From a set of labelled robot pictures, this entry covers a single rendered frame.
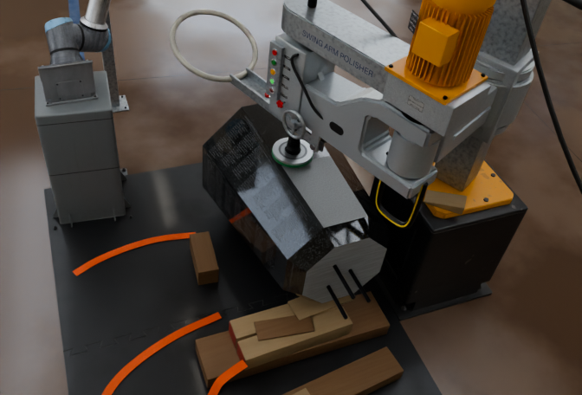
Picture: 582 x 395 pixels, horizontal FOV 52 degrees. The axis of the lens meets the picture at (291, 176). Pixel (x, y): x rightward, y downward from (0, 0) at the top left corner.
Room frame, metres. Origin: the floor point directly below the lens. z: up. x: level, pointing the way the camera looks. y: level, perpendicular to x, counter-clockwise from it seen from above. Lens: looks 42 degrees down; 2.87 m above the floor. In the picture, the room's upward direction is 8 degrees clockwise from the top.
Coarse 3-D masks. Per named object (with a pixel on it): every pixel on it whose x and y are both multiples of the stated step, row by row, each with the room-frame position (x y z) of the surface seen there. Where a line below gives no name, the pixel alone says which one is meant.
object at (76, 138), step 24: (96, 72) 2.88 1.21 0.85; (48, 120) 2.43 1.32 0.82; (72, 120) 2.47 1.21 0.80; (96, 120) 2.52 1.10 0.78; (48, 144) 2.42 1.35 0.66; (72, 144) 2.47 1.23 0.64; (96, 144) 2.51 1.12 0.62; (48, 168) 2.41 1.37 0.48; (72, 168) 2.46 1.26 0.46; (96, 168) 2.51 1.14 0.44; (72, 192) 2.45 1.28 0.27; (96, 192) 2.50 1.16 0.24; (120, 192) 2.55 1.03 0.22; (72, 216) 2.44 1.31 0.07; (96, 216) 2.49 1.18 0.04
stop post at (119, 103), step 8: (112, 40) 3.68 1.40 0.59; (112, 48) 3.67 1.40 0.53; (104, 56) 3.64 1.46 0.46; (112, 56) 3.67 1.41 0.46; (104, 64) 3.64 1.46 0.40; (112, 64) 3.67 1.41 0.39; (112, 72) 3.66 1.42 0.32; (112, 80) 3.66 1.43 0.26; (112, 88) 3.66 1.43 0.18; (112, 96) 3.65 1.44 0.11; (120, 96) 3.80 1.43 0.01; (112, 104) 3.65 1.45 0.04; (120, 104) 3.70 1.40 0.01
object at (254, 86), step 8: (248, 72) 2.71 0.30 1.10; (232, 80) 2.63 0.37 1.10; (240, 80) 2.67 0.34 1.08; (248, 80) 2.68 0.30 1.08; (256, 80) 2.66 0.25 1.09; (264, 80) 2.64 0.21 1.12; (240, 88) 2.58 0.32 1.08; (248, 88) 2.54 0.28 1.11; (256, 88) 2.61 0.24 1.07; (264, 88) 2.62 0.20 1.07; (256, 96) 2.50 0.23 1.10; (264, 96) 2.55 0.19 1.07; (264, 104) 2.46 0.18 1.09; (304, 136) 2.27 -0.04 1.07; (312, 144) 2.19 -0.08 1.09; (320, 144) 2.20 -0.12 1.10
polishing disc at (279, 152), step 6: (276, 144) 2.42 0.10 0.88; (282, 144) 2.43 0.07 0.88; (306, 144) 2.45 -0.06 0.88; (276, 150) 2.37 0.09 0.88; (282, 150) 2.38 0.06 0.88; (306, 150) 2.40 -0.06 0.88; (312, 150) 2.41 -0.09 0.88; (276, 156) 2.32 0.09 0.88; (282, 156) 2.33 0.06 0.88; (288, 156) 2.33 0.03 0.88; (294, 156) 2.34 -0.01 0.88; (300, 156) 2.35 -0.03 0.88; (306, 156) 2.35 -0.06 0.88; (312, 156) 2.37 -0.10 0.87; (282, 162) 2.29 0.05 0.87; (288, 162) 2.29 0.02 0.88; (294, 162) 2.29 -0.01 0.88; (300, 162) 2.30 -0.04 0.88; (306, 162) 2.31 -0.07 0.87
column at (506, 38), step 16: (496, 0) 2.44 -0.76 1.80; (512, 0) 2.40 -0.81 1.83; (528, 0) 2.37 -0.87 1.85; (544, 0) 2.39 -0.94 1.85; (496, 16) 2.42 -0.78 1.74; (512, 16) 2.39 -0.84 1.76; (496, 32) 2.41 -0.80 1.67; (512, 32) 2.38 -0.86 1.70; (496, 48) 2.40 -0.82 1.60; (512, 48) 2.36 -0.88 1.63; (528, 48) 2.46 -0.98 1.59; (512, 64) 2.35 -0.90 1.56; (464, 144) 2.39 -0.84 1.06; (480, 144) 2.35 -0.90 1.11; (448, 160) 2.41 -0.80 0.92; (464, 160) 2.37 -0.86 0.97; (480, 160) 2.43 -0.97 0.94; (448, 176) 2.40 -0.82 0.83; (464, 176) 2.35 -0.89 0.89
